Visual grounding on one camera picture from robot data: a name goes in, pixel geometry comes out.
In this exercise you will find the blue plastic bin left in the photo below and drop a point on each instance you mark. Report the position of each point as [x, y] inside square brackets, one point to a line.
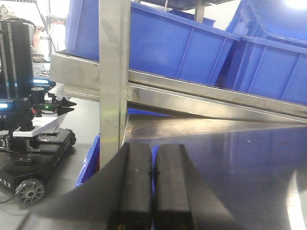
[160, 42]

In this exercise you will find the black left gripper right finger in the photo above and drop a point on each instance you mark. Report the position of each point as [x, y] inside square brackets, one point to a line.
[182, 199]

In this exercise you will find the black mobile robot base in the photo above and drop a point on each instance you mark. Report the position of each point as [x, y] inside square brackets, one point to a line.
[32, 143]

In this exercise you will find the blue plastic bin right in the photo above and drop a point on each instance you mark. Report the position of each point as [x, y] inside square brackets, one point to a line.
[270, 58]

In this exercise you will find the blue plastic bin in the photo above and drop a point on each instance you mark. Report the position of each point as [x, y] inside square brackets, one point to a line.
[270, 58]
[160, 42]

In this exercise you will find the stainless steel shelf rack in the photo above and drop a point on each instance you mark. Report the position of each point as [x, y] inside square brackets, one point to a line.
[110, 82]

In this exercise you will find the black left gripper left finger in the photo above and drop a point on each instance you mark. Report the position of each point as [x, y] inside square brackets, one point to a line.
[118, 197]

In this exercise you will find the blue bin below table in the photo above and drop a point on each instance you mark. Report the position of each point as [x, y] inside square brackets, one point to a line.
[90, 164]

